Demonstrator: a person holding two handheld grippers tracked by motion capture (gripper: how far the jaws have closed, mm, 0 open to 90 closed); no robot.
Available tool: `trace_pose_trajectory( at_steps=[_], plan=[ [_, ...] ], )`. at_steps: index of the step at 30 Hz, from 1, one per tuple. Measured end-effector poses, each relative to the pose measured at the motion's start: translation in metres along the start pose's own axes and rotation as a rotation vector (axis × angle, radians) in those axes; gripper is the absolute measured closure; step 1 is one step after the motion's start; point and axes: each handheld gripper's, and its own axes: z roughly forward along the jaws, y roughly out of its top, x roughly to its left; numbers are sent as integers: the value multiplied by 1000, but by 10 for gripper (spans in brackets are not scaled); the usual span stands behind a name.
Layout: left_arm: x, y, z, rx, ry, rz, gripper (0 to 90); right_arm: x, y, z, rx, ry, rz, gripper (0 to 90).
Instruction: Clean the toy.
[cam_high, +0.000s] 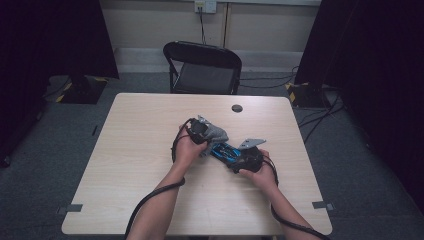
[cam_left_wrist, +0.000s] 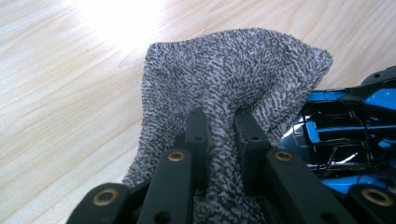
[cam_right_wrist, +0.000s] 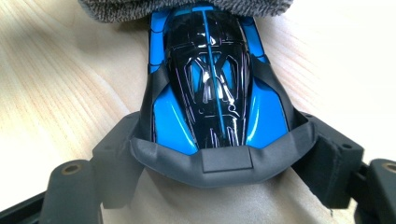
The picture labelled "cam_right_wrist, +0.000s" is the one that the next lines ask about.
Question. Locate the blue and black toy car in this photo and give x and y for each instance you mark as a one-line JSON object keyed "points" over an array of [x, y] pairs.
{"points": [[211, 93]]}

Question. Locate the grey terry cloth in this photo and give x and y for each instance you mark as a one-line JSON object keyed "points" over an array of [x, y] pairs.
{"points": [[130, 9]]}

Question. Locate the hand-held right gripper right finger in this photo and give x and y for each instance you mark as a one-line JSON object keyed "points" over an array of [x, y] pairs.
{"points": [[333, 168]]}

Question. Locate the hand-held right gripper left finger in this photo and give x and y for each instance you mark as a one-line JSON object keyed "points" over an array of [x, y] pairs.
{"points": [[116, 168]]}

